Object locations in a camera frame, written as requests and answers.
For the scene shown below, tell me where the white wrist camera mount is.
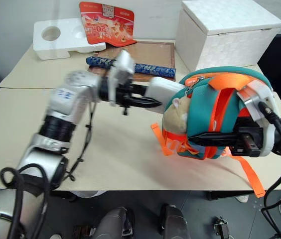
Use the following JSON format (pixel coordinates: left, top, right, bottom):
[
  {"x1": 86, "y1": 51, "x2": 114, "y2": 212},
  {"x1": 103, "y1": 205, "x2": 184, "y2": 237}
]
[
  {"x1": 108, "y1": 49, "x2": 136, "y2": 107},
  {"x1": 237, "y1": 79, "x2": 281, "y2": 158}
]

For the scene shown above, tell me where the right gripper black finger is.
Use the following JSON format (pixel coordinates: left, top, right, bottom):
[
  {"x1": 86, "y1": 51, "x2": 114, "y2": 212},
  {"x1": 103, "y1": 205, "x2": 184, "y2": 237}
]
[{"x1": 187, "y1": 132, "x2": 240, "y2": 146}]

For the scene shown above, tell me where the small white box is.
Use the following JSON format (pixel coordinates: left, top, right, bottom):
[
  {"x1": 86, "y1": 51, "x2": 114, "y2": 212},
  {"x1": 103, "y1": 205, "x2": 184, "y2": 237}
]
[{"x1": 144, "y1": 76, "x2": 186, "y2": 116}]

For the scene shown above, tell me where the large white woven box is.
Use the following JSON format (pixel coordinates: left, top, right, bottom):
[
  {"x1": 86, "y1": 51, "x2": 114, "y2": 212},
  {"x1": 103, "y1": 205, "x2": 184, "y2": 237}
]
[{"x1": 174, "y1": 0, "x2": 281, "y2": 73}]

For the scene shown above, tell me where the blue patterned scroll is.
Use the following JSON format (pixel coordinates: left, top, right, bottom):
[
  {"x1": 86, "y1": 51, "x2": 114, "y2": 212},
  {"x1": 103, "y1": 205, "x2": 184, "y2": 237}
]
[{"x1": 85, "y1": 56, "x2": 177, "y2": 79}]

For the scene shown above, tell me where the white foam packaging block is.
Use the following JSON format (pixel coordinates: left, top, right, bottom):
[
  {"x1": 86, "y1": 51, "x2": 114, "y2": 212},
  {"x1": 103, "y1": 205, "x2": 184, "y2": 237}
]
[{"x1": 32, "y1": 17, "x2": 107, "y2": 61}]

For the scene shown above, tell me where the orange and teal backpack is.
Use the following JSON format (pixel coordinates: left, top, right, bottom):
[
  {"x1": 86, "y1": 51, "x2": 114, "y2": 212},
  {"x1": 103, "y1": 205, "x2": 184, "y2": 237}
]
[{"x1": 150, "y1": 66, "x2": 273, "y2": 199}]

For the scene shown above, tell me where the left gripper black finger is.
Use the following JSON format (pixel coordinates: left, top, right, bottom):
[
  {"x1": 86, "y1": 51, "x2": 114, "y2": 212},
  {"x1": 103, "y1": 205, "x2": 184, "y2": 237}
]
[
  {"x1": 132, "y1": 83, "x2": 151, "y2": 97},
  {"x1": 129, "y1": 96, "x2": 163, "y2": 109}
]

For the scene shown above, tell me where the red snack bag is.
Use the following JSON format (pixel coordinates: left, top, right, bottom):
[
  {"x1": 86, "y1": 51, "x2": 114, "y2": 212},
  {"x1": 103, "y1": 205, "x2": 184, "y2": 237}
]
[{"x1": 78, "y1": 1, "x2": 138, "y2": 48}]

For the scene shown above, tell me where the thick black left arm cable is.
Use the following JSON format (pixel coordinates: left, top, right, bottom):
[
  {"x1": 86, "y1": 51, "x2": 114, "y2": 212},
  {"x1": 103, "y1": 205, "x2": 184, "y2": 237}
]
[{"x1": 0, "y1": 163, "x2": 51, "y2": 239}]

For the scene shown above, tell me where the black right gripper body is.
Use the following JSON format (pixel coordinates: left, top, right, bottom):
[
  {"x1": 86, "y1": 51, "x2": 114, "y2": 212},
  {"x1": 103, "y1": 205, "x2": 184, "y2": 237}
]
[{"x1": 229, "y1": 117, "x2": 266, "y2": 158}]

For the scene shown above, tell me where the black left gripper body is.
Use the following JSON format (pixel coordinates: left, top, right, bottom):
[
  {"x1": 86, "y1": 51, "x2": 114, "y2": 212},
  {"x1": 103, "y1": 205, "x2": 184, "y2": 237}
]
[{"x1": 115, "y1": 80, "x2": 135, "y2": 116}]

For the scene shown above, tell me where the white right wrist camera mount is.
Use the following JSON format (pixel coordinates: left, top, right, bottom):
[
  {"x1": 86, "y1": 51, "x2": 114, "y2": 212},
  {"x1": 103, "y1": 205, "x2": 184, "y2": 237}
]
[{"x1": 237, "y1": 79, "x2": 281, "y2": 158}]

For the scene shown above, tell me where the brown wooden board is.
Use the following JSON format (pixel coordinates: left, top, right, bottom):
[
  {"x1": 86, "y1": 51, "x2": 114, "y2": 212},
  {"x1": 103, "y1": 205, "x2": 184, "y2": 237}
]
[{"x1": 87, "y1": 40, "x2": 177, "y2": 82}]

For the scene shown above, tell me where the thin black left wrist cable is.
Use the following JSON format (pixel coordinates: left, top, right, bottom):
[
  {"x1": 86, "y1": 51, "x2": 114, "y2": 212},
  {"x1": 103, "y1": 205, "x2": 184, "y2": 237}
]
[{"x1": 65, "y1": 101, "x2": 98, "y2": 182}]

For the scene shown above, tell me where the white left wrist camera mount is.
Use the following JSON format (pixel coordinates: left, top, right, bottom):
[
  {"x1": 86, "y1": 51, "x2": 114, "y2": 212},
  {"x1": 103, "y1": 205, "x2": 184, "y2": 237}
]
[{"x1": 108, "y1": 49, "x2": 136, "y2": 107}]

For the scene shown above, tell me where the small black floor object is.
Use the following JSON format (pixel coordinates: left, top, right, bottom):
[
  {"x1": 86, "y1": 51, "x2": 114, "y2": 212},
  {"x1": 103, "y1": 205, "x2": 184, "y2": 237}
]
[{"x1": 213, "y1": 216, "x2": 231, "y2": 237}]

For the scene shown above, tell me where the dark rounded shape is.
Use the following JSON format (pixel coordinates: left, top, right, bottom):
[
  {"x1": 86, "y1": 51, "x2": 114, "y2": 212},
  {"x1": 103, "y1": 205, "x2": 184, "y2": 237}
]
[
  {"x1": 94, "y1": 206, "x2": 136, "y2": 239},
  {"x1": 159, "y1": 203, "x2": 189, "y2": 239}
]

